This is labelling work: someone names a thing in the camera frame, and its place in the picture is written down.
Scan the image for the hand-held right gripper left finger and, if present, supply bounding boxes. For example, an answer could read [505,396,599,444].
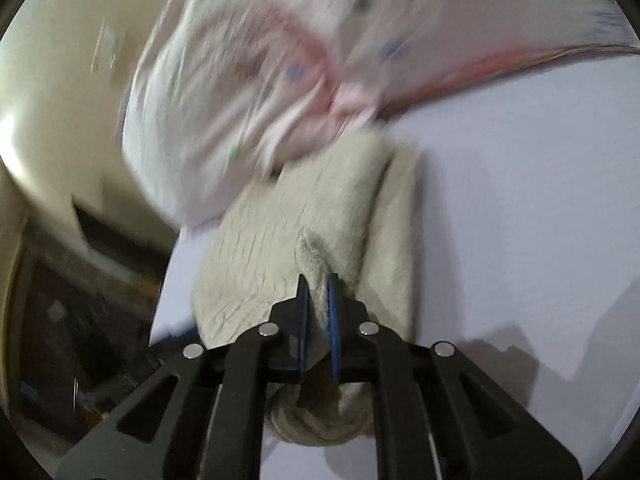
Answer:
[54,273,312,480]

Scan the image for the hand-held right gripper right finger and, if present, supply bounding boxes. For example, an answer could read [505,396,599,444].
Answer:
[326,273,585,480]

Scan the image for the dark wooden furniture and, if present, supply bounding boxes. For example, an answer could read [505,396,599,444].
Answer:
[10,195,173,441]

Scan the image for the beige knit garment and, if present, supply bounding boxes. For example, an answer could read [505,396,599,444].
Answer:
[192,130,422,447]

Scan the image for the pink printed cloth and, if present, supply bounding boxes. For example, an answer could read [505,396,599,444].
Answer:
[120,0,640,228]

